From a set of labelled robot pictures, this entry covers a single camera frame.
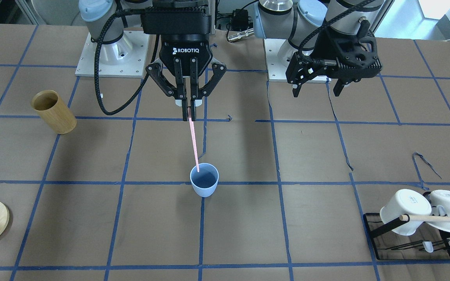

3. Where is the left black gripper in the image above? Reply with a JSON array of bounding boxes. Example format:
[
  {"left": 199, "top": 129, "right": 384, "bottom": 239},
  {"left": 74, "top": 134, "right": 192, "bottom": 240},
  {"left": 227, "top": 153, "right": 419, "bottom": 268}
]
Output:
[{"left": 286, "top": 27, "right": 382, "bottom": 98}]

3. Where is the white mug near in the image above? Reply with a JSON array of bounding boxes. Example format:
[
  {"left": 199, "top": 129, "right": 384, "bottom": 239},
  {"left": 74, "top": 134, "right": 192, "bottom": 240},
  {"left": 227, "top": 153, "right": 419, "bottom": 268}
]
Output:
[{"left": 380, "top": 189, "right": 432, "bottom": 224}]

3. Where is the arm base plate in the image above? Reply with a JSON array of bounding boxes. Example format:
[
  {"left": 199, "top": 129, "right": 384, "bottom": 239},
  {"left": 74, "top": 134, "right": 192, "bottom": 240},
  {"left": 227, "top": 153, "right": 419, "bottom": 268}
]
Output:
[
  {"left": 75, "top": 31, "right": 150, "bottom": 78},
  {"left": 263, "top": 37, "right": 327, "bottom": 83}
]

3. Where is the black power adapter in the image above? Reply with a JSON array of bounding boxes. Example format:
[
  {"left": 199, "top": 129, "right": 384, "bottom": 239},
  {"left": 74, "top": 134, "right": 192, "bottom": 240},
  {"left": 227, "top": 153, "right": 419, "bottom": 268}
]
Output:
[{"left": 226, "top": 9, "right": 250, "bottom": 31}]

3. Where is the light blue plastic cup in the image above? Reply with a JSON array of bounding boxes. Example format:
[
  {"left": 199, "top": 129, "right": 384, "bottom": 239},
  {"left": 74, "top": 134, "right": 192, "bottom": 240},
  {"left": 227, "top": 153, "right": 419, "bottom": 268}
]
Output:
[{"left": 190, "top": 162, "right": 220, "bottom": 198}]

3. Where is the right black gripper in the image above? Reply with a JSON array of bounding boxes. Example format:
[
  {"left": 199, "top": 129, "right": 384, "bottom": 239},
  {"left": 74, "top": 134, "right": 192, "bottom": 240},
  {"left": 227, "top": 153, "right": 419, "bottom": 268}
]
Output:
[{"left": 141, "top": 0, "right": 227, "bottom": 121}]

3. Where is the black wire mug rack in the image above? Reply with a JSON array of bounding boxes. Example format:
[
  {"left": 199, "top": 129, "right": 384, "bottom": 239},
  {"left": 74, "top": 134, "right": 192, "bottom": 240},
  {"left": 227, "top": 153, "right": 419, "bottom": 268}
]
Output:
[{"left": 364, "top": 191, "right": 450, "bottom": 260}]

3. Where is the bamboo wooden cup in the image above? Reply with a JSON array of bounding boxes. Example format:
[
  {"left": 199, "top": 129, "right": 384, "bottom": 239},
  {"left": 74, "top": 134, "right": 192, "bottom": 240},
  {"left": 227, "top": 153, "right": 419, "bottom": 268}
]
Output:
[{"left": 30, "top": 90, "right": 77, "bottom": 135}]

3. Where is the pink chopstick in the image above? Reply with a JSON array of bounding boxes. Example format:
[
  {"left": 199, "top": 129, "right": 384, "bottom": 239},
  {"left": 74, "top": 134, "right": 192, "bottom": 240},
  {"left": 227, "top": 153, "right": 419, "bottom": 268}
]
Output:
[{"left": 187, "top": 107, "right": 200, "bottom": 173}]

